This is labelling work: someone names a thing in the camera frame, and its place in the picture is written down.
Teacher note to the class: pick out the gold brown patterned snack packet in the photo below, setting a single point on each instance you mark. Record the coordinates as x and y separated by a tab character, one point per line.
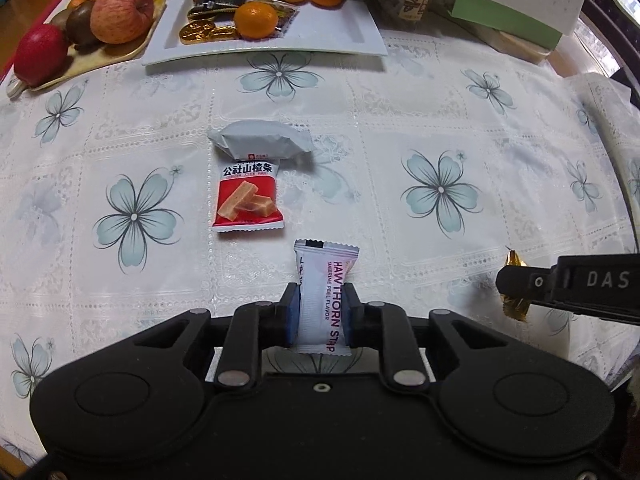
517	309

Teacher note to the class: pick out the red yellow apple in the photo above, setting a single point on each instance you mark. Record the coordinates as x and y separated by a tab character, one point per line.
122	12

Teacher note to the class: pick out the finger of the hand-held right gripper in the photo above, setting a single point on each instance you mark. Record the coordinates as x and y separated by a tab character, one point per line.
525	282

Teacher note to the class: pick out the wooden fruit tray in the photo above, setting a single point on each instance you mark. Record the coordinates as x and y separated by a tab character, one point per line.
100	57

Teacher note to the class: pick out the brown kiwi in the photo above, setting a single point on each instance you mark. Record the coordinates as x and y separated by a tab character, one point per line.
84	25

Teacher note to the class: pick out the white rectangular plate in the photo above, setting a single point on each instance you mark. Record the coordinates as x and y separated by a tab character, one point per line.
325	35

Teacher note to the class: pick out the heap of gold chocolate coins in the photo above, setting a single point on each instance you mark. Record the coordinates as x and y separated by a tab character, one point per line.
207	32

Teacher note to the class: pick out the beige flat box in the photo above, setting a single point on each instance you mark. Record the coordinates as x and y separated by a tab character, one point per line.
520	47

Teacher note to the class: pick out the white grey snack packet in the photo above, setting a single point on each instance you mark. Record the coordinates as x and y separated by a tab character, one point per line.
260	137

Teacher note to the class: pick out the red snack packet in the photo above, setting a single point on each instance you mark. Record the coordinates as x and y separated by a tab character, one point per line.
247	200

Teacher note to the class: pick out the large mandarin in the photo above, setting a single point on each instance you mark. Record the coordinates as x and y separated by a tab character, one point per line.
256	21

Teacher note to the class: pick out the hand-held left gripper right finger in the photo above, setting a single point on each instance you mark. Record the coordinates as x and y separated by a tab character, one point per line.
354	317

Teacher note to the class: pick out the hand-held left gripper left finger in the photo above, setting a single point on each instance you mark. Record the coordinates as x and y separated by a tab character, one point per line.
292	317

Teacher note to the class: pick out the white floral tablecloth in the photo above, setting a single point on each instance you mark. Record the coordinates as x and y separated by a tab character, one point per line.
425	125

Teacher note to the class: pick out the dark red fruit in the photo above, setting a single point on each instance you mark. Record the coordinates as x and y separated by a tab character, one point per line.
41	55

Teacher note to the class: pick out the white pink snack strip packet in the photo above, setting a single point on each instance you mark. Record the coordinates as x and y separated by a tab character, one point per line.
320	300

